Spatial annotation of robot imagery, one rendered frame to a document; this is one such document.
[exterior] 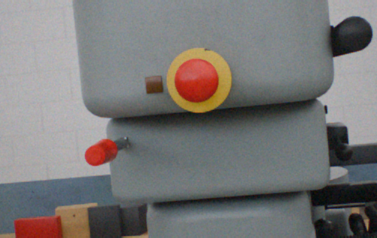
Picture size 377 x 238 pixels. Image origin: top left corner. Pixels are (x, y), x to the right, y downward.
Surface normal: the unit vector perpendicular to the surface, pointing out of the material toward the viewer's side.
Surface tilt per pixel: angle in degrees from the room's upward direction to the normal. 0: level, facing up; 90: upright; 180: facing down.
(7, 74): 90
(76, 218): 90
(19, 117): 90
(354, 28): 90
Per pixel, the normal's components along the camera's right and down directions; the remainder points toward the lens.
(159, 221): -0.72, -0.03
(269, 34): -0.01, 0.05
